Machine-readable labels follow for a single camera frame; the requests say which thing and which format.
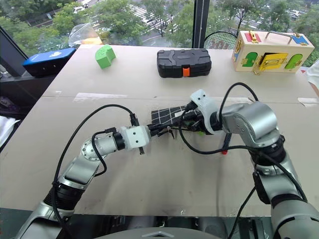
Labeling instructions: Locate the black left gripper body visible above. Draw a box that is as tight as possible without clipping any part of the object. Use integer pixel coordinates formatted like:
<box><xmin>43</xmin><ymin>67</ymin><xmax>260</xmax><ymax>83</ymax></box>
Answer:
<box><xmin>148</xmin><ymin>124</ymin><xmax>163</xmax><ymax>138</ymax></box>

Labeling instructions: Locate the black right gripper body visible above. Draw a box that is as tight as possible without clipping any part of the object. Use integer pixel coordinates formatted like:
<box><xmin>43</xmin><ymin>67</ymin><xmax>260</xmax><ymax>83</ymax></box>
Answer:
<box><xmin>183</xmin><ymin>109</ymin><xmax>206</xmax><ymax>132</ymax></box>

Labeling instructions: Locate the black white-grid pouch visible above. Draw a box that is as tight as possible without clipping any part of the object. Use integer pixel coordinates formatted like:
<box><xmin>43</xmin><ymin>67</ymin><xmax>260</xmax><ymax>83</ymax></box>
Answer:
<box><xmin>150</xmin><ymin>106</ymin><xmax>193</xmax><ymax>140</ymax></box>

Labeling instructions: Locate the black tool case orange latch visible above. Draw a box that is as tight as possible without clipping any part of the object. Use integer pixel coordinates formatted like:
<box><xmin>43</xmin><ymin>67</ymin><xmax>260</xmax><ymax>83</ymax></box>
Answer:
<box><xmin>156</xmin><ymin>48</ymin><xmax>212</xmax><ymax>78</ymax></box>

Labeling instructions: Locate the badminton racket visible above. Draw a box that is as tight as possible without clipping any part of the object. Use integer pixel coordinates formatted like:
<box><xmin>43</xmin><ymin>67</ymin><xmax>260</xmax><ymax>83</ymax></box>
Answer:
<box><xmin>204</xmin><ymin>30</ymin><xmax>239</xmax><ymax>50</ymax></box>

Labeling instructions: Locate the green plastic block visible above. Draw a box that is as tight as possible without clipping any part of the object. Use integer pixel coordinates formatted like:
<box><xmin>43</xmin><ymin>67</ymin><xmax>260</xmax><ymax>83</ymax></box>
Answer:
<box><xmin>95</xmin><ymin>44</ymin><xmax>117</xmax><ymax>69</ymax></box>

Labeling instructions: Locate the wooden lock puzzle box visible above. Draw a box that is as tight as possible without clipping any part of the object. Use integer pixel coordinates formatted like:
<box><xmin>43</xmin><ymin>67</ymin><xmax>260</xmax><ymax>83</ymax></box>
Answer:
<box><xmin>231</xmin><ymin>30</ymin><xmax>315</xmax><ymax>75</ymax></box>

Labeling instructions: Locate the clear plastic bag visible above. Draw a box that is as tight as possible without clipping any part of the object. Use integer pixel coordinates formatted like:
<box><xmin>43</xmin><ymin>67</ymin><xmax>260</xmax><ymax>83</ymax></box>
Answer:
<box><xmin>68</xmin><ymin>23</ymin><xmax>102</xmax><ymax>48</ymax></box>

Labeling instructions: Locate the blue flat box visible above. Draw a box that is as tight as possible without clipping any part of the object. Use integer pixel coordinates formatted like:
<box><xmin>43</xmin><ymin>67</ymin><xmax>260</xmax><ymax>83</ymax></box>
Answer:
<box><xmin>22</xmin><ymin>47</ymin><xmax>77</xmax><ymax>77</ymax></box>

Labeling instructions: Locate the person in white clothing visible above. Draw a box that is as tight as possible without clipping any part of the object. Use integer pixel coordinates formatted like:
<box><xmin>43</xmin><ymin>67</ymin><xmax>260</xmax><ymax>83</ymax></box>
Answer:
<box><xmin>304</xmin><ymin>59</ymin><xmax>319</xmax><ymax>98</ymax></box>

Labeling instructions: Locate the white cloth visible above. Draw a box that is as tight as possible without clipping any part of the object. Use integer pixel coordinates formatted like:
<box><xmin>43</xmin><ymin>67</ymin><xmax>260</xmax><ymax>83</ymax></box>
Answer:
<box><xmin>0</xmin><ymin>115</ymin><xmax>21</xmax><ymax>148</ymax></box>

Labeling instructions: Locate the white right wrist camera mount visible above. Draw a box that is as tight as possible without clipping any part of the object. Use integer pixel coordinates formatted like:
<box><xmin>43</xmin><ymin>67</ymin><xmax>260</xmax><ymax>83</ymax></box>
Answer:
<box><xmin>189</xmin><ymin>89</ymin><xmax>225</xmax><ymax>136</ymax></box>

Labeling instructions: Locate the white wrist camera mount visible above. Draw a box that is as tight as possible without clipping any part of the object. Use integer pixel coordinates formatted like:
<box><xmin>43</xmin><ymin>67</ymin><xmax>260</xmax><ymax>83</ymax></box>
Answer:
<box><xmin>120</xmin><ymin>125</ymin><xmax>152</xmax><ymax>155</ymax></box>
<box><xmin>189</xmin><ymin>89</ymin><xmax>225</xmax><ymax>136</ymax></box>

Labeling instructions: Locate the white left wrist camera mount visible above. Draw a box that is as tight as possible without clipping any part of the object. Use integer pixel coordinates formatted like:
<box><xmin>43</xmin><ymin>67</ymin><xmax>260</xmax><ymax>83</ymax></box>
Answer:
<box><xmin>120</xmin><ymin>125</ymin><xmax>152</xmax><ymax>155</ymax></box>

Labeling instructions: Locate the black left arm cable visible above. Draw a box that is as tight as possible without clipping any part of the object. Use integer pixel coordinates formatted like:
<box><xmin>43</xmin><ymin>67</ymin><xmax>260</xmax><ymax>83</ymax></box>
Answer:
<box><xmin>51</xmin><ymin>104</ymin><xmax>139</xmax><ymax>239</ymax></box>

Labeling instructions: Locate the black window frame post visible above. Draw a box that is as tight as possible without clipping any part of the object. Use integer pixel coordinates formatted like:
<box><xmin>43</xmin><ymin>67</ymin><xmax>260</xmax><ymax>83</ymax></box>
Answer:
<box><xmin>192</xmin><ymin>0</ymin><xmax>210</xmax><ymax>49</ymax></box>

